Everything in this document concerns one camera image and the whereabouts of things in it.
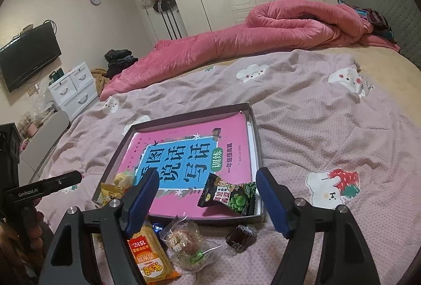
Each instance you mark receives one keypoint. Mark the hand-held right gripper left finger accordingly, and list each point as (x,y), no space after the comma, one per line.
(144,193)

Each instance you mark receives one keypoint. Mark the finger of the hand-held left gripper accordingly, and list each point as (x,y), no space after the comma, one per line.
(62,182)

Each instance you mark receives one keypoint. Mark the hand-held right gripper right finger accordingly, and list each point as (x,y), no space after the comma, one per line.
(269,202)

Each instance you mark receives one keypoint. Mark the clear yellowish snack packet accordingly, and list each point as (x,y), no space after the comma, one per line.
(122,178)

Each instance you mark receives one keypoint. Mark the yellow snack packet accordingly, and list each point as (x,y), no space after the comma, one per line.
(110,193)

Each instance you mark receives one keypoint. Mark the green pea snack packet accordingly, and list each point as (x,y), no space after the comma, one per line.
(230,198)

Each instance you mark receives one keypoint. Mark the orange rice cracker packet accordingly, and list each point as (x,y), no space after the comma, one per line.
(148,252)

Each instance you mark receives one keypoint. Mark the shallow cardboard box tray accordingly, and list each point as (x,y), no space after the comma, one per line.
(194,117)

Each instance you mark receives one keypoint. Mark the person's left forearm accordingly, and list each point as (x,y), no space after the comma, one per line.
(8,255)

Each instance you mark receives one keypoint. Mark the person's left hand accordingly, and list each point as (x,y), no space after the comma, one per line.
(35,226)

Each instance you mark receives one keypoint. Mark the dark blue candy wrapper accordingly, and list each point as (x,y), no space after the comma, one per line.
(157,227)

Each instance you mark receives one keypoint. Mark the pink book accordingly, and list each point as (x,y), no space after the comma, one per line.
(184,202)

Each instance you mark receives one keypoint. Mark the dark brown candy packet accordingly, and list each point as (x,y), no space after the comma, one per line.
(239,237)

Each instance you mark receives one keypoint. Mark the clear wrapped pastry packet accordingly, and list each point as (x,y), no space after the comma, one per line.
(184,239)

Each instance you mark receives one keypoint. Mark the pink printed blanket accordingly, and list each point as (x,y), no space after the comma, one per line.
(312,124)

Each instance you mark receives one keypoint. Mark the white drawer cabinet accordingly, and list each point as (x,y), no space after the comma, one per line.
(74,87)

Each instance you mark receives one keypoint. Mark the beige fluffy cloth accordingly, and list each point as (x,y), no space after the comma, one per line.
(98,76)

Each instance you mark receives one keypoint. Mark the black flat television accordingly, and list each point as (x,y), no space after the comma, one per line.
(26,55)

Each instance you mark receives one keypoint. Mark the dark clothes pile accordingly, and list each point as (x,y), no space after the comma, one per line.
(118,60)

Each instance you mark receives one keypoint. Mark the pink quilt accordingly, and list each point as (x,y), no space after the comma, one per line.
(230,41)

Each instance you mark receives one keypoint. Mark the beige bed sheet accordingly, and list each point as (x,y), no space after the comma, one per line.
(378,55)

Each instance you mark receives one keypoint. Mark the black striped hanging garment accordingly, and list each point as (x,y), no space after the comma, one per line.
(164,6)

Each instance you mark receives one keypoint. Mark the colourful clothes pile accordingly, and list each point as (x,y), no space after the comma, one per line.
(375,20)

